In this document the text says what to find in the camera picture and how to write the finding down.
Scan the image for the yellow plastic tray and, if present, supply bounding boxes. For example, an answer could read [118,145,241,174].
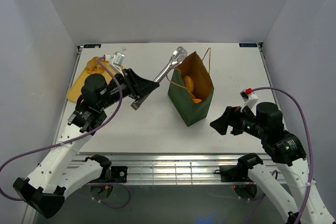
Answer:
[67,56,118,103]

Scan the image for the purple cable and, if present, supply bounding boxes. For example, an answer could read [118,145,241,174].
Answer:
[245,87,314,224]
[0,56,131,209]

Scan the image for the green paper bag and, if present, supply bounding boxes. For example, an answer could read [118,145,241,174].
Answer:
[167,48,214,126]

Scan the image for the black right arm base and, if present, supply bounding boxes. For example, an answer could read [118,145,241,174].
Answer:
[214,166,251,182]

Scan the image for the aluminium table rail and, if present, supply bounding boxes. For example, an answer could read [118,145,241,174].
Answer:
[33,153,316,187]

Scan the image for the long ridged twisted bread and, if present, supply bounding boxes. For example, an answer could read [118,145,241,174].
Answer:
[191,96,202,103]

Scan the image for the sesame crusted bun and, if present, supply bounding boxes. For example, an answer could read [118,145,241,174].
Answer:
[183,76,195,94]

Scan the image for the round glazed bun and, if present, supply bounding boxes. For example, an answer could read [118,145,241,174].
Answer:
[86,57,104,74]

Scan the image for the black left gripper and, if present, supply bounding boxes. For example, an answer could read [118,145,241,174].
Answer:
[98,68,160,110]

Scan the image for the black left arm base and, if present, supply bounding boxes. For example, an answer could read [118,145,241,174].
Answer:
[98,166,128,183]

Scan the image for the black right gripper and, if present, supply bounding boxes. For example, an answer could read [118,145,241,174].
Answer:
[209,104,266,138]

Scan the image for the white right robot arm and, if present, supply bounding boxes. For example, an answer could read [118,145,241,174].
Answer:
[210,102,335,223]

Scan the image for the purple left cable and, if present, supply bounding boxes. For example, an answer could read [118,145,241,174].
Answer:
[0,56,131,209]

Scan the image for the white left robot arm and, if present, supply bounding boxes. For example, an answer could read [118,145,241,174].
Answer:
[13,68,159,218]

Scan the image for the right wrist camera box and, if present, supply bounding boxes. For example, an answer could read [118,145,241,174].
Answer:
[240,88,258,112]

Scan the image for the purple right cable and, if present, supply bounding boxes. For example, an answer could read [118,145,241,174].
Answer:
[245,87,314,224]

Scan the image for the metal serving tongs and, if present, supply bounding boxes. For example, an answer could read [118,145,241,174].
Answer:
[131,46,187,110]

